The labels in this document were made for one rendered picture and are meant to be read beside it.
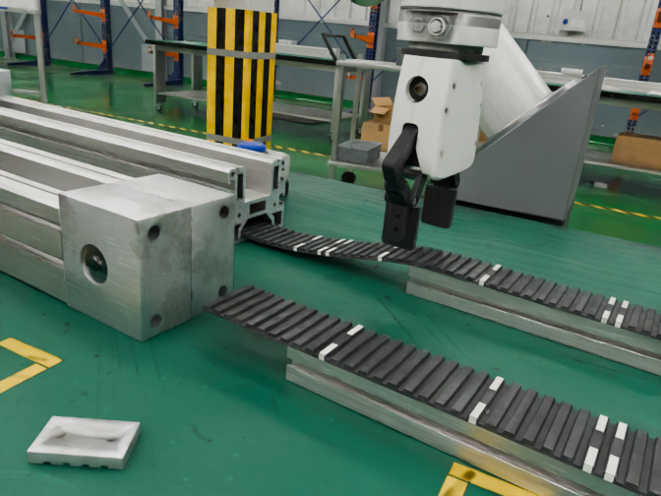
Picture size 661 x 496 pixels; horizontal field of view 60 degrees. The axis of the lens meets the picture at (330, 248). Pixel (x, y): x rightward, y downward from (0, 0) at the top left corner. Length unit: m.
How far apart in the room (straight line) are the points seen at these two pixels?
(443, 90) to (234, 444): 0.30
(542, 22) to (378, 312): 7.68
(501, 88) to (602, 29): 7.11
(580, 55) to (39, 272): 7.74
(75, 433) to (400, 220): 0.30
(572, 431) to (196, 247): 0.29
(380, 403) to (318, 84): 8.79
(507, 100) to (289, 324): 0.63
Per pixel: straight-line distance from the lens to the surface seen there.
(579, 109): 0.87
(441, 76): 0.48
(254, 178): 0.68
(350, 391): 0.38
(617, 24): 8.07
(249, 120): 3.81
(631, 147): 5.31
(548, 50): 8.08
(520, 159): 0.89
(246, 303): 0.43
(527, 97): 0.95
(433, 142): 0.48
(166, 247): 0.44
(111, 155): 0.76
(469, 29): 0.49
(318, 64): 5.80
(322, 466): 0.34
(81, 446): 0.35
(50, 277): 0.52
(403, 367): 0.37
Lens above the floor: 1.00
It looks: 20 degrees down
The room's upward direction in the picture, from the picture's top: 5 degrees clockwise
